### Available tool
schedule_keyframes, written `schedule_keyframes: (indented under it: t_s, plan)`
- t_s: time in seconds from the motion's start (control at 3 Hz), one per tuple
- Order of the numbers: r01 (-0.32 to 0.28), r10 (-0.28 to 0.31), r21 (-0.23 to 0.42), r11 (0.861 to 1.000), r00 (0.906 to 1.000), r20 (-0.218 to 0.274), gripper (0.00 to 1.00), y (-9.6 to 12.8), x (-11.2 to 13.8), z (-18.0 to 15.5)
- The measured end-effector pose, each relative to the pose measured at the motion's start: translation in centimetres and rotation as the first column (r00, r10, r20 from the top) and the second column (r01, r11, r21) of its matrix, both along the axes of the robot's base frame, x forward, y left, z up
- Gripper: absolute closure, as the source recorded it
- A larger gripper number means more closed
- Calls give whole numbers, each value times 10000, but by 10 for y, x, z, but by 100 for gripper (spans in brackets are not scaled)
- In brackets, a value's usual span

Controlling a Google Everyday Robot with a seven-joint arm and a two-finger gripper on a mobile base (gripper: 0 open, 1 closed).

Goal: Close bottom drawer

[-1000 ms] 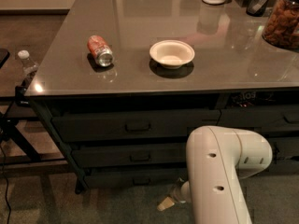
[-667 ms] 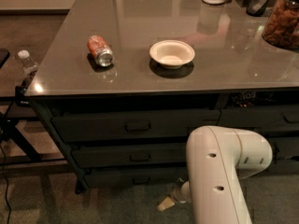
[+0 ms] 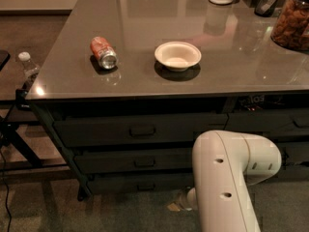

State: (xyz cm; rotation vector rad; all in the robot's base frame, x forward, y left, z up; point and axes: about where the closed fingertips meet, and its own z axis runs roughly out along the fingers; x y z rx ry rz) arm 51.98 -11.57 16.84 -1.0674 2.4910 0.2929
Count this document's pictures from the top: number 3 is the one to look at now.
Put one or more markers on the white paper bowl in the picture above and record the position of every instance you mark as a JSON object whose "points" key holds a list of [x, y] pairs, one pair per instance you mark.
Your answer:
{"points": [[177, 56]]}

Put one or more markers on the dark drawer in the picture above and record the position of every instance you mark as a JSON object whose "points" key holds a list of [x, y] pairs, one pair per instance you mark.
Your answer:
{"points": [[139, 160], [139, 129], [273, 123], [137, 183], [296, 173], [294, 153]]}

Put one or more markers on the black object on counter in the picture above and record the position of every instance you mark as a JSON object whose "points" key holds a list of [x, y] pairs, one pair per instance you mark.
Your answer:
{"points": [[265, 8]]}

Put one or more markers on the clear water bottle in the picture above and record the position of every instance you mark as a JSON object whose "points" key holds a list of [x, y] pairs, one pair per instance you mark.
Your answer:
{"points": [[30, 68]]}

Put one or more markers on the dark side table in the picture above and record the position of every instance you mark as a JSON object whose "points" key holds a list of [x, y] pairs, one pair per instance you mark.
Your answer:
{"points": [[18, 115]]}

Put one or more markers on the dark cabinet frame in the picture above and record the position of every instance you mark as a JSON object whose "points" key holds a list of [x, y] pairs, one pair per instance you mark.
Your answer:
{"points": [[51, 111]]}

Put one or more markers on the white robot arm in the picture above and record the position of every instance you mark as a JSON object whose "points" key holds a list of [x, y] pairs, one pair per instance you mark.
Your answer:
{"points": [[224, 164]]}

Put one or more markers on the orange soda can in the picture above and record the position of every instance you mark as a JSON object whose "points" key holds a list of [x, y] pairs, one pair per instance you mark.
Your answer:
{"points": [[104, 53]]}

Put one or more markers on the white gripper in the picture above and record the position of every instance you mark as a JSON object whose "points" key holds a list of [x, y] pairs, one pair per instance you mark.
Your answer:
{"points": [[185, 198]]}

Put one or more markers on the jar of brown snacks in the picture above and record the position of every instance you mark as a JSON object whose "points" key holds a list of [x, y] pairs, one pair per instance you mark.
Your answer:
{"points": [[291, 29]]}

